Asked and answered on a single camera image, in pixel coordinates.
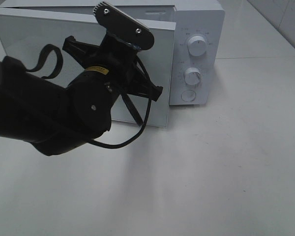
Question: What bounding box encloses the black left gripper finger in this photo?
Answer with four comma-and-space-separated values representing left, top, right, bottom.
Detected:
126, 78, 162, 101
62, 36, 99, 66

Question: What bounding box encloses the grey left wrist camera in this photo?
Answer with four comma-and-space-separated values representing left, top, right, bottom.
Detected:
93, 1, 154, 51

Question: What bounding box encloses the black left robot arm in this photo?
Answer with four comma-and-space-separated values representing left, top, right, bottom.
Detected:
0, 35, 163, 156

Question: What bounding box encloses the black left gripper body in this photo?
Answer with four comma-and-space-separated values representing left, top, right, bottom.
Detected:
82, 34, 144, 96

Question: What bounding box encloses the white microwave door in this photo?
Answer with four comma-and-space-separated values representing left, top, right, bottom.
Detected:
0, 6, 176, 127

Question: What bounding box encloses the white microwave oven body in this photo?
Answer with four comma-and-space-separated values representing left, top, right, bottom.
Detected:
0, 0, 225, 105

